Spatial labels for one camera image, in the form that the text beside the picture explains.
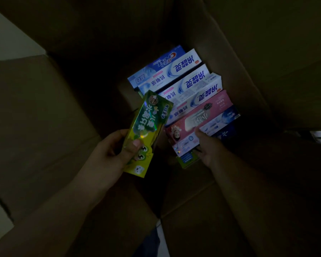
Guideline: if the person's left hand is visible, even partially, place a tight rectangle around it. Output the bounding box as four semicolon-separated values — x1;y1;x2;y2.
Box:
77;129;144;197

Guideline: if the person's right hand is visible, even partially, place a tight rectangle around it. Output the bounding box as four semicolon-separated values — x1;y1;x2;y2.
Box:
194;127;232;169

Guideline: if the pale blue toothpaste box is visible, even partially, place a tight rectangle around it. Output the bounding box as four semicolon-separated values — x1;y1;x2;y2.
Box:
172;105;241;158

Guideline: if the green shiny toothpaste box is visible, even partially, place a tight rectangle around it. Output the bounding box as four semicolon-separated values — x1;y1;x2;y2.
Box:
122;90;174;178

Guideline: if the person's left forearm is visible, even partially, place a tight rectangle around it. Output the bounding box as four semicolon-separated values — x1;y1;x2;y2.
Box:
0;168;105;257

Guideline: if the person's right forearm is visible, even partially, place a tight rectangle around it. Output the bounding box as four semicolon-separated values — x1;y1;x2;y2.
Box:
209;151;319;257

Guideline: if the pink toothpaste box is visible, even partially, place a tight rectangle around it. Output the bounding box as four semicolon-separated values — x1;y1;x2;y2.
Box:
164;89;234;143

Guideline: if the green blue toothpaste box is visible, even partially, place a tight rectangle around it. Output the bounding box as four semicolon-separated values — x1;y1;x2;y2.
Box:
178;151;201;169

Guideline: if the dark blue toothpaste box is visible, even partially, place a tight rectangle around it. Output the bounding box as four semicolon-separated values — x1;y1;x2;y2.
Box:
211;122;240;139

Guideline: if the white blue toothpaste box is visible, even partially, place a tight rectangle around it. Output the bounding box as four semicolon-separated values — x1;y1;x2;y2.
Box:
137;49;202;95
158;64;210;105
164;73;223;126

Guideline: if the blue white garment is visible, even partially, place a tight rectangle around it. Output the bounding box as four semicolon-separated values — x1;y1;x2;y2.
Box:
132;219;172;257

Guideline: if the large brown cardboard box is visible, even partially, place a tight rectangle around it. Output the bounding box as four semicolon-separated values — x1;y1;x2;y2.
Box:
0;0;321;257

